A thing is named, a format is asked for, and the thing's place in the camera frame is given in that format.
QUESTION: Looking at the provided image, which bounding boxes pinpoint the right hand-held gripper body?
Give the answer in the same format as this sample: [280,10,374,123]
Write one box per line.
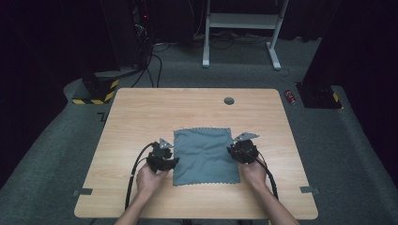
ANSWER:
[234,132,260,165]

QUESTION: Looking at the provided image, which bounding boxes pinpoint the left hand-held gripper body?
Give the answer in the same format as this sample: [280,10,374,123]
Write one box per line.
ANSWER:
[145,137,174,173]

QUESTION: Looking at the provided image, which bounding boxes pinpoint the grey-blue cloth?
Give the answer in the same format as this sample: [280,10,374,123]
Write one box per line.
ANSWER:
[173,127,242,188]

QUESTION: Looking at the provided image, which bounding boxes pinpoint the person's right hand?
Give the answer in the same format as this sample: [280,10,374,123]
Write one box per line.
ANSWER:
[238,158,268,190]

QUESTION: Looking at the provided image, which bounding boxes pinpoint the person's left hand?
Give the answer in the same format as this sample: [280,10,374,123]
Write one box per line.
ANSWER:
[135,162,170,198]

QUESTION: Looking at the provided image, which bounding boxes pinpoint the red can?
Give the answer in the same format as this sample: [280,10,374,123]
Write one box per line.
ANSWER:
[283,89,298,106]

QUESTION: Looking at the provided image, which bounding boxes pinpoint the grey tape strip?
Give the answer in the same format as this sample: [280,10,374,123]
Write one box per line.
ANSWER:
[72,187,94,197]
[299,186,321,195]

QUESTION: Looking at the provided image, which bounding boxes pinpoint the black yellow striped stand base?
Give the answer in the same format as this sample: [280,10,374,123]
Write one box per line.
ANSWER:
[71,69,120,106]

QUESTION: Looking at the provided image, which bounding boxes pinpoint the dark computer tower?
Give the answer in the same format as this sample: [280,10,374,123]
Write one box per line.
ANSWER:
[130,0,154,68]

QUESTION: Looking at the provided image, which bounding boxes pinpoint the black floor cables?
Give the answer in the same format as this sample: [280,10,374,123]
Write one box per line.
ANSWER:
[130,41,172,89]

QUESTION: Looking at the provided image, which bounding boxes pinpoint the white metal stand frame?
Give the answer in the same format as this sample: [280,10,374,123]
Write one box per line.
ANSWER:
[202,0,290,71]

